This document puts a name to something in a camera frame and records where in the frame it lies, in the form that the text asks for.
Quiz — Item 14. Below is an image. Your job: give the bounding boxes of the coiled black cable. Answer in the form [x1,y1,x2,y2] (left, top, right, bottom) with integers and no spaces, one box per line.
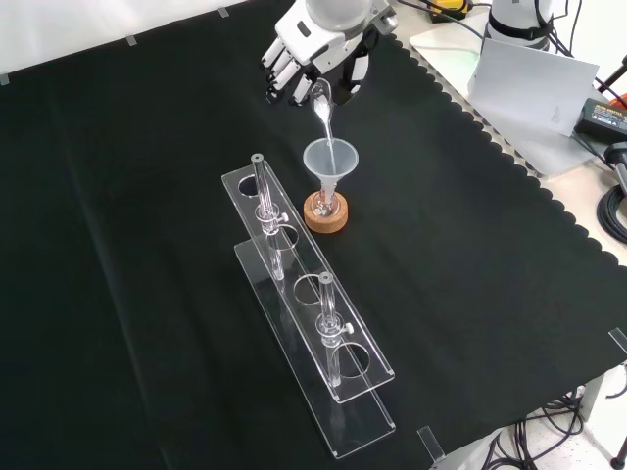
[596,184,627,242]

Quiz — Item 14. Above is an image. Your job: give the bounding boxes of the black floor cable bundle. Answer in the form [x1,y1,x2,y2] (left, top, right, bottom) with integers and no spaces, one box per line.
[482,386,592,470]

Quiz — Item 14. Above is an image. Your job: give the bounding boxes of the small round-bottom glass flask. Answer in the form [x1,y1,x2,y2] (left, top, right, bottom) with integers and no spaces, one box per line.
[312,188,342,219]

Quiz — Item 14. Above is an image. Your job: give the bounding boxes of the black power adapter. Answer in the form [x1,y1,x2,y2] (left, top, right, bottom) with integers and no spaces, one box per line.
[572,97,627,143]

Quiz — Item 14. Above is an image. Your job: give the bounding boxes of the translucent plastic funnel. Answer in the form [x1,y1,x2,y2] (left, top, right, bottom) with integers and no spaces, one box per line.
[302,138,361,207]

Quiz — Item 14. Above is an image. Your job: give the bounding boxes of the clear acrylic funnel stand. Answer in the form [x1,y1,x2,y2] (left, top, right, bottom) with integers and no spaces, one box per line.
[220,152,398,462]

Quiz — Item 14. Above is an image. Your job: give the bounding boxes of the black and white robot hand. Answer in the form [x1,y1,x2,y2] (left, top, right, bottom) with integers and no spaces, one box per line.
[259,0,388,108]

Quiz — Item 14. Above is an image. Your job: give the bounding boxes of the yellow stop button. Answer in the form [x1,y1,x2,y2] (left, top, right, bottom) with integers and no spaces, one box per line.
[427,0,472,24]

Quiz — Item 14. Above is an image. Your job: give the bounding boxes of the black bench cloth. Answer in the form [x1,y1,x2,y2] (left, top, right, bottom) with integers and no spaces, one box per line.
[0,0,627,470]

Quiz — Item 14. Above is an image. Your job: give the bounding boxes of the cork ring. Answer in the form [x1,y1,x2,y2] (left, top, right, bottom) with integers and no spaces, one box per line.
[303,192,352,236]

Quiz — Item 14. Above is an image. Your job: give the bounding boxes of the pale grey board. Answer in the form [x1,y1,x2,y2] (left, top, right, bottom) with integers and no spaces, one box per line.
[466,37,601,139]

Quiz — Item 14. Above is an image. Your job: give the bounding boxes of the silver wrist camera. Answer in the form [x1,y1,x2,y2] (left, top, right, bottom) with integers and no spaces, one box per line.
[374,11,400,36]

